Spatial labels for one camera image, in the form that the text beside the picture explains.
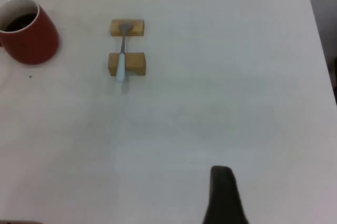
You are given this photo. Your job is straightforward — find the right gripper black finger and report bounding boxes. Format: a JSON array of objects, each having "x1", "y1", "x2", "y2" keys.
[{"x1": 202, "y1": 165, "x2": 250, "y2": 224}]

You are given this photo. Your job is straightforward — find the red ceramic mug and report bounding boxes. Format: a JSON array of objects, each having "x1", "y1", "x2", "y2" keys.
[{"x1": 0, "y1": 0, "x2": 60, "y2": 65}]

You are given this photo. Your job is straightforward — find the arched wooden block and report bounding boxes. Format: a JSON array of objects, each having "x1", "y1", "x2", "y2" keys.
[{"x1": 107, "y1": 52, "x2": 146, "y2": 77}]

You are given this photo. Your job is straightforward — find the flat wooden block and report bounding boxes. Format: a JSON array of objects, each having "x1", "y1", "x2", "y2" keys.
[{"x1": 110, "y1": 18, "x2": 145, "y2": 37}]

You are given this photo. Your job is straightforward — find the spoon with pale blue handle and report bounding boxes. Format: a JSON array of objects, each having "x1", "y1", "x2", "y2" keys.
[{"x1": 116, "y1": 22, "x2": 133, "y2": 83}]

